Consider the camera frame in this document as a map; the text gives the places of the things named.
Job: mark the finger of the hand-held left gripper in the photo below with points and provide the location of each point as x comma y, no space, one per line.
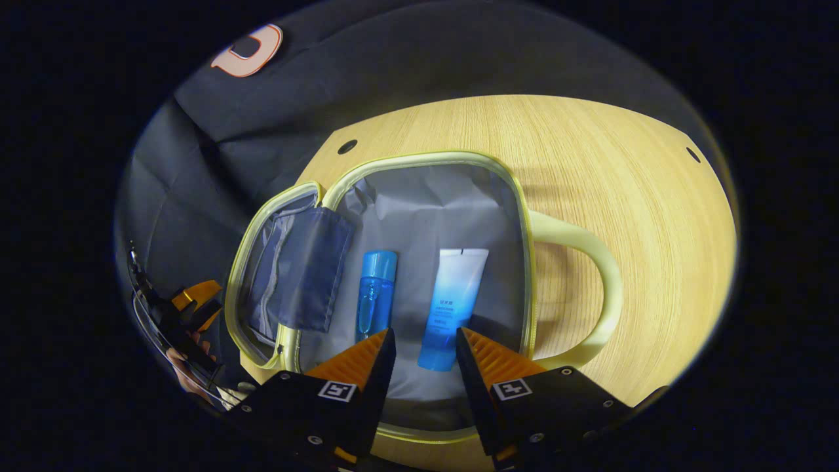
196,292

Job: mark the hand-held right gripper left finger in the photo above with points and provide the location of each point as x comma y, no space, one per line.
380,387

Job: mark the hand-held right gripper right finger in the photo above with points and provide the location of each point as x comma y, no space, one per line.
475,393

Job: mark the blue white squeeze tube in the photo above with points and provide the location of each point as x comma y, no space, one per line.
452,301

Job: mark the blue glass bottle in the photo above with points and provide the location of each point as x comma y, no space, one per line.
377,288

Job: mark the cream yellow suitcase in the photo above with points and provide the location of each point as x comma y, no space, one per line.
426,210

